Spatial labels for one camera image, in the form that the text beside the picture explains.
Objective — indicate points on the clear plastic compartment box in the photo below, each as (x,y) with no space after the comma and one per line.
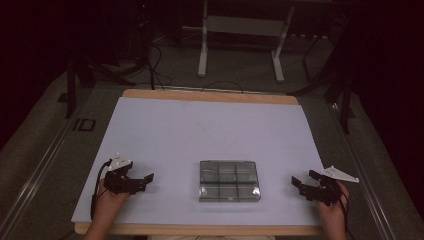
(230,181)

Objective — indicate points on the person's right hand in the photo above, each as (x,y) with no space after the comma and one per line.
(333,216)

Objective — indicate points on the person's left hand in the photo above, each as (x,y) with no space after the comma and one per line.
(108,203)

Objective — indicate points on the white metal stand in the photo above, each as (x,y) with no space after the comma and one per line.
(246,26)

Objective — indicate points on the black tripod stand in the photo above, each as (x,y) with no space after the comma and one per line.
(346,100)

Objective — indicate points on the black metal stand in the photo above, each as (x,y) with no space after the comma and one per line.
(70,90)

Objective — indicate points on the black equipment stand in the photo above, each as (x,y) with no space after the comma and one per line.
(144,33)

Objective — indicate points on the metal floor rail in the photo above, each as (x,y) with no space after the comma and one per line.
(33,180)
(373,200)

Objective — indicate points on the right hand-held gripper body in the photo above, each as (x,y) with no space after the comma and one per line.
(326,193)

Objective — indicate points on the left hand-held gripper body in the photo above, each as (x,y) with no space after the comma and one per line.
(116,181)

